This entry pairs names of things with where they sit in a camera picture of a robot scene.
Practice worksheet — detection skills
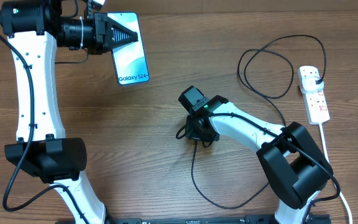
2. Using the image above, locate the blue smartphone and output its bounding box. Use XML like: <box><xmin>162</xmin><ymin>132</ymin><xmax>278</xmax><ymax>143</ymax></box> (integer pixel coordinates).
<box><xmin>108</xmin><ymin>12</ymin><xmax>149</xmax><ymax>85</ymax></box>

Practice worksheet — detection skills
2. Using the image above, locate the black charging cable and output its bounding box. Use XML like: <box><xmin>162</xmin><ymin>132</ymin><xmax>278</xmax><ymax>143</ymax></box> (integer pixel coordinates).
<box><xmin>190</xmin><ymin>34</ymin><xmax>328</xmax><ymax>210</ymax></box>

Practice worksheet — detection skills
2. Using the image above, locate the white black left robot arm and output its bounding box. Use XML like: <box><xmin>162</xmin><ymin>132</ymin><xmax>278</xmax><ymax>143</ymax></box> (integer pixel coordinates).
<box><xmin>0</xmin><ymin>1</ymin><xmax>140</xmax><ymax>223</ymax></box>

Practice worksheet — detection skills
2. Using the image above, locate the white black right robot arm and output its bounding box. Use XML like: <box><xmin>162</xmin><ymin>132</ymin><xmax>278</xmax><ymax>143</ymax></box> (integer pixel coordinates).
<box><xmin>176</xmin><ymin>86</ymin><xmax>334</xmax><ymax>223</ymax></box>

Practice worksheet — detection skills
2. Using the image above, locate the white charger plug adapter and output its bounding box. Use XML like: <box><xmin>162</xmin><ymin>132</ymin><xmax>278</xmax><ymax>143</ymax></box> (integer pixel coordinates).
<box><xmin>300</xmin><ymin>77</ymin><xmax>324</xmax><ymax>94</ymax></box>

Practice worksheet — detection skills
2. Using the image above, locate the white power strip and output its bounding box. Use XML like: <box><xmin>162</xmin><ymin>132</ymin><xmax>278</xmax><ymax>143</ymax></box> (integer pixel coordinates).
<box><xmin>298</xmin><ymin>65</ymin><xmax>330</xmax><ymax>125</ymax></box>

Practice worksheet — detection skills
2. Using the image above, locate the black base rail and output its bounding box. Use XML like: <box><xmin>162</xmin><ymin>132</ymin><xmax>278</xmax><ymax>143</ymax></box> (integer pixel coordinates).
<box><xmin>55</xmin><ymin>214</ymin><xmax>332</xmax><ymax>224</ymax></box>

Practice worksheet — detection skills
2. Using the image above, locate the white power strip cord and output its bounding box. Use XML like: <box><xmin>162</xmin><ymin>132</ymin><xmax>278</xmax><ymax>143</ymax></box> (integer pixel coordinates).
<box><xmin>318</xmin><ymin>122</ymin><xmax>354</xmax><ymax>224</ymax></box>

